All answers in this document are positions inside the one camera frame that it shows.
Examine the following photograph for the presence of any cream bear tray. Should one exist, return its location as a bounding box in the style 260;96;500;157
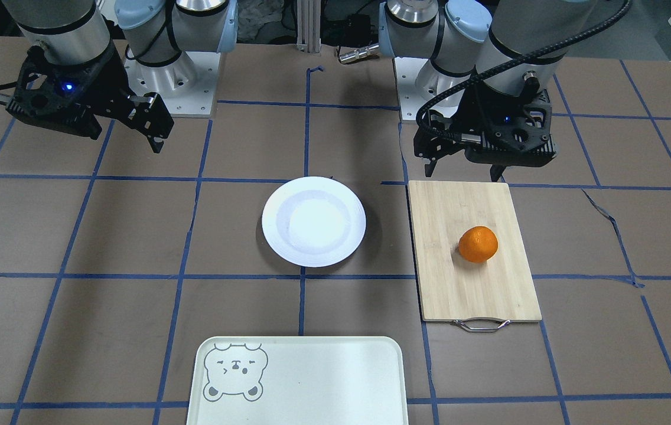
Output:
186;336;409;424

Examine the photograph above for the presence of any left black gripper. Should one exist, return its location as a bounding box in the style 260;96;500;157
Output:
413;88;557;182

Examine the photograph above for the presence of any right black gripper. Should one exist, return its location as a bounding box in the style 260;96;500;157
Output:
5;42;174;154

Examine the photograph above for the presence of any white round plate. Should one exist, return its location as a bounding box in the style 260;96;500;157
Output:
262;176;366;268

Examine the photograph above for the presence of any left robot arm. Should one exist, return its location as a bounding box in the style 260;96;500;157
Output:
379;1;632;181

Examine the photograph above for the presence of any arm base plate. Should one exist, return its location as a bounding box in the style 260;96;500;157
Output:
394;57;471;123
124;51;224;118

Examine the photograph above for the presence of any orange fruit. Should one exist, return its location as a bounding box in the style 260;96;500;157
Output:
458;226;499;263

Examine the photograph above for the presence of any bamboo cutting board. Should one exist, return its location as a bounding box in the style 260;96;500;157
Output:
408;180;542;332

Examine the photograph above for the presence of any aluminium frame post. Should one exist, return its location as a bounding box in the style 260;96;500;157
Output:
296;0;322;55

